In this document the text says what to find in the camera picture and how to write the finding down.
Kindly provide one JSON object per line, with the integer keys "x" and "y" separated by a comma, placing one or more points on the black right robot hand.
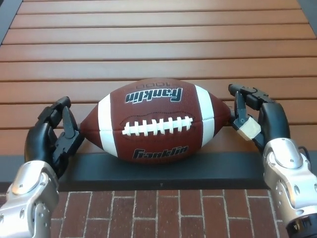
{"x": 272, "y": 121}

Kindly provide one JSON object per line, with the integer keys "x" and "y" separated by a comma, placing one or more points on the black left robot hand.
{"x": 37, "y": 143}

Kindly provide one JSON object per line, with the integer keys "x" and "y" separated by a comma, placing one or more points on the brown Franklin football white laces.
{"x": 158, "y": 138}

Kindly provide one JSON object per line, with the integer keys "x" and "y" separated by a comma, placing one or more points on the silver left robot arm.
{"x": 27, "y": 198}

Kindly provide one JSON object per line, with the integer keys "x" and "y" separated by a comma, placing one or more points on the wood slat table dark frame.
{"x": 158, "y": 49}

